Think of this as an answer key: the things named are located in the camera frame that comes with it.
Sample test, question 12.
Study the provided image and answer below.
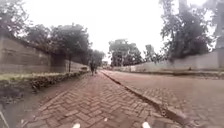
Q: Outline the red brick path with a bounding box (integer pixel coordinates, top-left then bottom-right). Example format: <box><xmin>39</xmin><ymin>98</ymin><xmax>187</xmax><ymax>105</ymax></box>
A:
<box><xmin>20</xmin><ymin>72</ymin><xmax>183</xmax><ymax>128</ymax></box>

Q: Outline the large dark tree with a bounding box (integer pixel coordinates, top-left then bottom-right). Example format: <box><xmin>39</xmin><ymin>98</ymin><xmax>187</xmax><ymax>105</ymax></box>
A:
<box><xmin>159</xmin><ymin>0</ymin><xmax>224</xmax><ymax>62</ymax></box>

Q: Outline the grey concrete wall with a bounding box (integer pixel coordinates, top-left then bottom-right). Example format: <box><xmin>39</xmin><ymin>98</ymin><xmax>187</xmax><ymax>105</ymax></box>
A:
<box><xmin>0</xmin><ymin>35</ymin><xmax>90</xmax><ymax>75</ymax></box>

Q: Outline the pale boundary wall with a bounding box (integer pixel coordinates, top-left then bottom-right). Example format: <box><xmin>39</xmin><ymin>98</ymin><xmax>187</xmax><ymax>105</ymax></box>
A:
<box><xmin>112</xmin><ymin>48</ymin><xmax>224</xmax><ymax>75</ymax></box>

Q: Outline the row of trees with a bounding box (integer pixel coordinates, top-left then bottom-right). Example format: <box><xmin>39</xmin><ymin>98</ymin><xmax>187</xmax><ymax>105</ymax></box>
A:
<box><xmin>0</xmin><ymin>0</ymin><xmax>106</xmax><ymax>68</ymax></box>

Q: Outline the red brick road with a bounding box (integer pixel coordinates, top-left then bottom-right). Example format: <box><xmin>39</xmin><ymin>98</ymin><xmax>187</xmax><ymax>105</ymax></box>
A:
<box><xmin>101</xmin><ymin>69</ymin><xmax>224</xmax><ymax>128</ymax></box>

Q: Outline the low stone edging wall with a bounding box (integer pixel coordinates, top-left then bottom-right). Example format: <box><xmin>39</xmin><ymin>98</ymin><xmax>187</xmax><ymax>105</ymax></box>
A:
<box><xmin>0</xmin><ymin>70</ymin><xmax>90</xmax><ymax>100</ymax></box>

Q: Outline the person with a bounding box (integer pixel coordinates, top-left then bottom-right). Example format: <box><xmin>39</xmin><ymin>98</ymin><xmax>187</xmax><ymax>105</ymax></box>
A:
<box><xmin>89</xmin><ymin>59</ymin><xmax>98</xmax><ymax>77</ymax></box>

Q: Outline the grey stone kerb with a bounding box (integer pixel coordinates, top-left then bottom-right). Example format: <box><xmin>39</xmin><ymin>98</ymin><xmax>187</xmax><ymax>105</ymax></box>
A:
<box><xmin>100</xmin><ymin>71</ymin><xmax>192</xmax><ymax>126</ymax></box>

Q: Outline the dirt gutter strip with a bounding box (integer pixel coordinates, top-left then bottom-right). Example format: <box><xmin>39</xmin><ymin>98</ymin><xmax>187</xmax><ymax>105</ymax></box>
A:
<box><xmin>0</xmin><ymin>77</ymin><xmax>84</xmax><ymax>128</ymax></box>

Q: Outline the grass strip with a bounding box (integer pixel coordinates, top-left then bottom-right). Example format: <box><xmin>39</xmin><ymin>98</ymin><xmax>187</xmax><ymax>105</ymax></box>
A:
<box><xmin>0</xmin><ymin>71</ymin><xmax>88</xmax><ymax>83</ymax></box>

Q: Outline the cluster of trees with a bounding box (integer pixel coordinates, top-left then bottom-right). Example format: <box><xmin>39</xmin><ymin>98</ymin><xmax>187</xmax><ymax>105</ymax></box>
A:
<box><xmin>107</xmin><ymin>38</ymin><xmax>145</xmax><ymax>68</ymax></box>

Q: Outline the robot's own part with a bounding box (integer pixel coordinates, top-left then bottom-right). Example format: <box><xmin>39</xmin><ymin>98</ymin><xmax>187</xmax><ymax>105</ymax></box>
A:
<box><xmin>141</xmin><ymin>121</ymin><xmax>152</xmax><ymax>128</ymax></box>
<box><xmin>71</xmin><ymin>122</ymin><xmax>82</xmax><ymax>128</ymax></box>

